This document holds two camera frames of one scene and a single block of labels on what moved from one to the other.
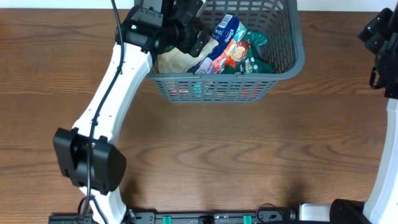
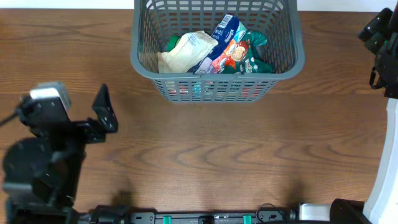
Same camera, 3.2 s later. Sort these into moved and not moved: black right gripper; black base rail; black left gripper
Moved: black left gripper
Not moved: black base rail; black right gripper
